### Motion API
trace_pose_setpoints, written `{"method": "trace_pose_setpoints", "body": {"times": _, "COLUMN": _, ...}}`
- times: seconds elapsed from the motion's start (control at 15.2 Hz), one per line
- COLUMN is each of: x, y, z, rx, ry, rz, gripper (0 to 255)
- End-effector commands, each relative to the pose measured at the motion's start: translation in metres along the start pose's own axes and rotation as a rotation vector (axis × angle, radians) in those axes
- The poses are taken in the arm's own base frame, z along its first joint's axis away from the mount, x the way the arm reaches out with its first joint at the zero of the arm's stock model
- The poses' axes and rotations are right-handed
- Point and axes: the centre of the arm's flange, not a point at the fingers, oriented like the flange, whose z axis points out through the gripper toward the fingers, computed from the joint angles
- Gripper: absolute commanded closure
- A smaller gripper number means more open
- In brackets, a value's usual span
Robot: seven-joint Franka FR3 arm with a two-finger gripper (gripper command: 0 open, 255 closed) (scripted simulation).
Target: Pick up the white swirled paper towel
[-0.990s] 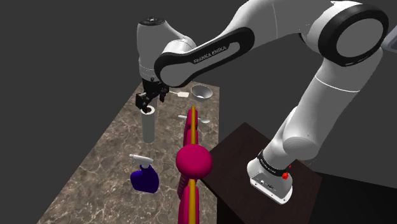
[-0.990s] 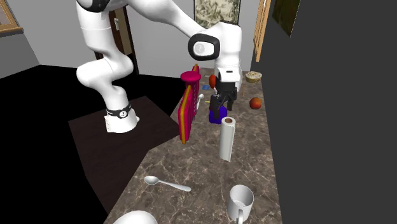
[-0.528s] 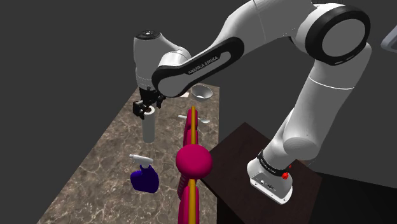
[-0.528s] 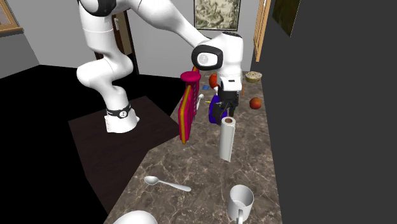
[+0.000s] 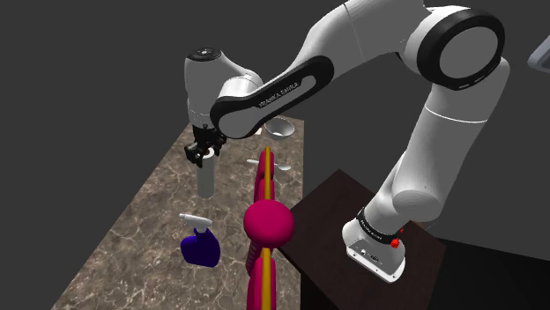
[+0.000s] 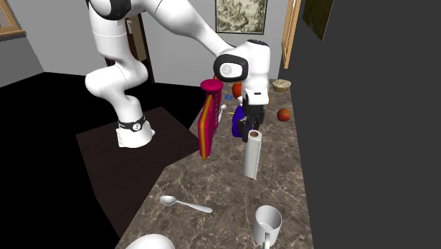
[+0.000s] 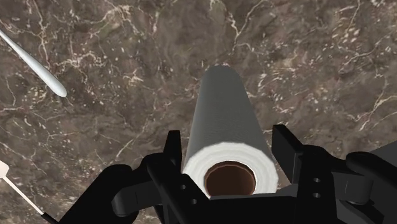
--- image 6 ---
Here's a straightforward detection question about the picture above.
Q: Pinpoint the wooden window frame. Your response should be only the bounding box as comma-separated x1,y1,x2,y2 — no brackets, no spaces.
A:
281,0,302,70

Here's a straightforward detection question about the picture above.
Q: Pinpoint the dark brown door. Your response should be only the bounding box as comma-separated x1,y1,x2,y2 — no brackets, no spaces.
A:
103,13,156,84

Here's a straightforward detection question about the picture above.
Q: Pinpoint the white paper towel roll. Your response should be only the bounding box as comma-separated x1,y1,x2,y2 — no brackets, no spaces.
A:
242,129,263,180

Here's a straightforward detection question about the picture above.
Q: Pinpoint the framed landscape wall picture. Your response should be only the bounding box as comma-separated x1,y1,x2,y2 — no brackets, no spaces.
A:
214,0,269,35

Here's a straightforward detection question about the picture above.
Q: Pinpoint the magenta dish rack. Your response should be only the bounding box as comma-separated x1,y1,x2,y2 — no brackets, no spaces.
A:
197,78,224,161

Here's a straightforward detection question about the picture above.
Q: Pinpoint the silver spoon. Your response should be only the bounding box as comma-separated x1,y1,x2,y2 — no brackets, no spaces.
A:
159,195,213,214

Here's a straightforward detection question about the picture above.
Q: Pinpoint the wooden framed wall picture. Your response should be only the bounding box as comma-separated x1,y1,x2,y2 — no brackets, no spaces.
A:
0,0,27,38

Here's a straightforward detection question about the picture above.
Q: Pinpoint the tan speckled bowl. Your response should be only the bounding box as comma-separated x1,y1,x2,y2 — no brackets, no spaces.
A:
272,79,293,93

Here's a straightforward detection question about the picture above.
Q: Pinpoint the blue rounded container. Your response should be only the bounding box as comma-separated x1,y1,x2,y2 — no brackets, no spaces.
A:
230,105,249,139

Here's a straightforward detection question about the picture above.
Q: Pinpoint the white mug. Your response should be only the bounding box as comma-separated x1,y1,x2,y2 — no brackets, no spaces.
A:
252,204,283,249

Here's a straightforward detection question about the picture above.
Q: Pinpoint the dark brown robot stand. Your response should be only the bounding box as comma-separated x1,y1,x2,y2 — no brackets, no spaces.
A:
76,105,208,239

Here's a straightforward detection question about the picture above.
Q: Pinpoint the orange-red tomato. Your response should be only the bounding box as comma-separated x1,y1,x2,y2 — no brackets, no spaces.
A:
231,81,244,100

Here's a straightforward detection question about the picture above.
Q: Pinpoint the dark green wall picture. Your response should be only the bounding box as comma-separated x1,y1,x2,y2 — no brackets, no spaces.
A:
302,0,336,42

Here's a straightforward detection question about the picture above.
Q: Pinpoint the white round bowl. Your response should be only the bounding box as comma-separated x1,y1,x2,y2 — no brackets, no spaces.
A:
125,233,177,249

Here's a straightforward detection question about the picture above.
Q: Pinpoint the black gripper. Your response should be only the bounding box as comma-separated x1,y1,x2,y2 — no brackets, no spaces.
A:
238,98,266,144

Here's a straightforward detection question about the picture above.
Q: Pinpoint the red apple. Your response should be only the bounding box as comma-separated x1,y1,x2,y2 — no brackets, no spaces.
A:
276,107,293,123

